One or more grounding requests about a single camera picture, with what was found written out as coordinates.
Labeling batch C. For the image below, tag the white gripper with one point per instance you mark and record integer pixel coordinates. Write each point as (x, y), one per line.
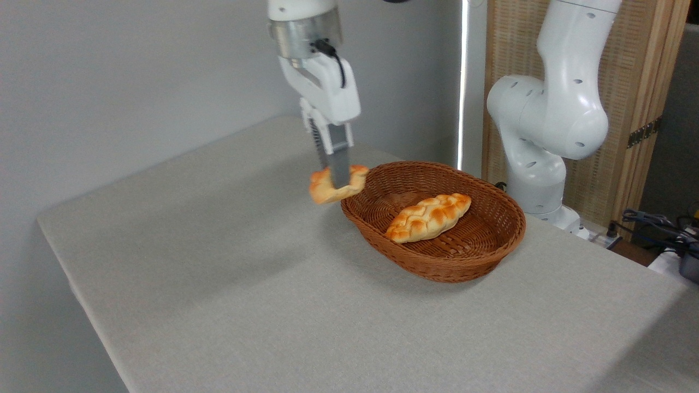
(333, 90)

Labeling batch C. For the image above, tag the small muffin-shaped bread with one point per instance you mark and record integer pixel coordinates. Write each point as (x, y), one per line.
(323, 190)

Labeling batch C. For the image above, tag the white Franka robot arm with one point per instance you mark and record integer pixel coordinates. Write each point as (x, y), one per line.
(557, 114)

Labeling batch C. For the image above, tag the long braided bread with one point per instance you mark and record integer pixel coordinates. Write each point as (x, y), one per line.
(428, 218)

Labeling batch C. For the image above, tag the white vertical light strip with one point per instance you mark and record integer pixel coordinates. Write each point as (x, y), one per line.
(462, 82)

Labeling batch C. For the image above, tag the grey tablecloth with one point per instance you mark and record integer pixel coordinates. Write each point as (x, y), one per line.
(218, 273)

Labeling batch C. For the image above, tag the brown wicker basket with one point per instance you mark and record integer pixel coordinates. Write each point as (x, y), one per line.
(469, 252)

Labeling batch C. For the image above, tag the white power strip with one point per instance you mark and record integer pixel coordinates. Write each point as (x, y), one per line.
(599, 238)

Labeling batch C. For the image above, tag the dark metal screen hinge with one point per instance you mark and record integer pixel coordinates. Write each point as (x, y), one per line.
(644, 132)

